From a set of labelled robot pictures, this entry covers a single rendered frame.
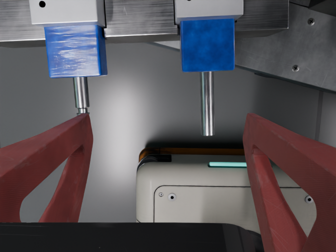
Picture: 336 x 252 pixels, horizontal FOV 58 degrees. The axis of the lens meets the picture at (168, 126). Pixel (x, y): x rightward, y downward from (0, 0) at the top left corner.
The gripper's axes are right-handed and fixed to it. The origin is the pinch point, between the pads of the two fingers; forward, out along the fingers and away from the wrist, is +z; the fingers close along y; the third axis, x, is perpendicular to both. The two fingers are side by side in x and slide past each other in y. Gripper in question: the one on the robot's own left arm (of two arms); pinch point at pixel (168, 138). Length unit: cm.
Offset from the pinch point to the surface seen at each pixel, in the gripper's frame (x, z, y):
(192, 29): 0.2, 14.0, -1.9
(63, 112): 54, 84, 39
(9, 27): 0.5, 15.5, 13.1
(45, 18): -1.0, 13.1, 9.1
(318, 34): 2.7, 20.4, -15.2
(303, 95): 48, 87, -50
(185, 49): 1.5, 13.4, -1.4
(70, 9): -1.5, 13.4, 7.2
